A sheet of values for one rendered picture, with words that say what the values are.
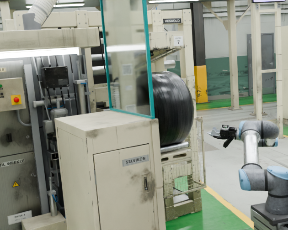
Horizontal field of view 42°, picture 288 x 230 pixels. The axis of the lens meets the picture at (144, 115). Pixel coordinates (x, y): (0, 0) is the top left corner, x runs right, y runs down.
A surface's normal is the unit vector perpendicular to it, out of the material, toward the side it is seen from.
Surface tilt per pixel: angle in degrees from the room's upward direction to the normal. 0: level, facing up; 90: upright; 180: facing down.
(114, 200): 90
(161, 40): 90
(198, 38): 90
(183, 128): 114
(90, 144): 90
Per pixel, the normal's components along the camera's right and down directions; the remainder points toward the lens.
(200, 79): 0.23, 0.13
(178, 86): 0.32, -0.54
